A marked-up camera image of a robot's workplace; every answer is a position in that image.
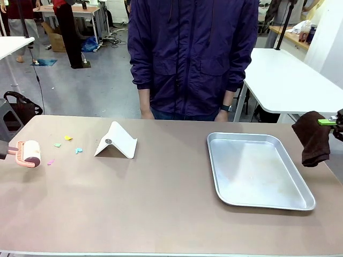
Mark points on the black bag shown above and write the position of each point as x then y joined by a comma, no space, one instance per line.
24,107

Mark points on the wooden workbench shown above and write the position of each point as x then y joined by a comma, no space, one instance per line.
292,37

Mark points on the black stand pole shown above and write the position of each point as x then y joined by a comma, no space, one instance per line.
24,18

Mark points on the bystander in black trousers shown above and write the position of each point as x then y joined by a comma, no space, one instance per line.
68,32

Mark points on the person right forearm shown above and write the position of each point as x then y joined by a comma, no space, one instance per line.
144,99

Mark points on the black tripod pole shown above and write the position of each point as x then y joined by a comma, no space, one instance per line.
284,24

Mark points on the large white table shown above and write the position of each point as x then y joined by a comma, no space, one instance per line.
292,80

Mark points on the yellow paper scrap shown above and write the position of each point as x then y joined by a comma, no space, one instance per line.
68,138

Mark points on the pink lint roller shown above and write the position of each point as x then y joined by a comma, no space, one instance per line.
28,154

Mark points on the person left forearm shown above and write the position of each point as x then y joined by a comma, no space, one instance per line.
229,97

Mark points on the red jar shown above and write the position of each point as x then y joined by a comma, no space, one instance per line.
302,37

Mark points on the pink paper scrap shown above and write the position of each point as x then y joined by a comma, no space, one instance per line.
51,162

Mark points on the dark brown cloth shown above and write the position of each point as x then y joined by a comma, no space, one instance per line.
313,139

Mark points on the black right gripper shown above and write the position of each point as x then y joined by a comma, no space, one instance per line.
340,113

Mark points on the blue jeans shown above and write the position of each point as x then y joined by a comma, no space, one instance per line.
185,116

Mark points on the black wristwatch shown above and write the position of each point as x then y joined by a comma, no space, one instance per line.
226,108

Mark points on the small white table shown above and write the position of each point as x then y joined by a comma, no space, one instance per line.
13,44

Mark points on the white folded roller stand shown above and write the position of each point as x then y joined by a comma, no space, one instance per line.
118,142

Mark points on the white plastic bag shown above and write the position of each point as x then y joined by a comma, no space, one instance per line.
301,26

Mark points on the silver metal tray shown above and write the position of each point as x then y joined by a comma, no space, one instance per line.
254,171

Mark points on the bystander in grey trousers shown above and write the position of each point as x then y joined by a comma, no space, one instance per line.
22,26

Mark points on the person left hand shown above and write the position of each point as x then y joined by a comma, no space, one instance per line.
222,116

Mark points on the blue paper scrap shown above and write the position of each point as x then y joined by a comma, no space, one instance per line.
78,150

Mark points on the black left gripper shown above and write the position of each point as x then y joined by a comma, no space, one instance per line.
4,120

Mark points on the blue floor mat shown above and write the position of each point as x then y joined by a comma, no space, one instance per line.
44,62

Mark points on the person in purple jacket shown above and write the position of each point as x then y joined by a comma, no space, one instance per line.
193,53

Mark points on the brown cardboard box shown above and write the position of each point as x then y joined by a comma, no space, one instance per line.
57,40

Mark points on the dark bottle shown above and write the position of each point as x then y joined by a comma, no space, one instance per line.
311,33

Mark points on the blue plastic bag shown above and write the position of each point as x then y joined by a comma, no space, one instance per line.
89,45

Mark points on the wooden top desk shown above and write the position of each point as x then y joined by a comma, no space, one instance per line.
80,10

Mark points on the person right hand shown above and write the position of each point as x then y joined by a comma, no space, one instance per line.
147,113

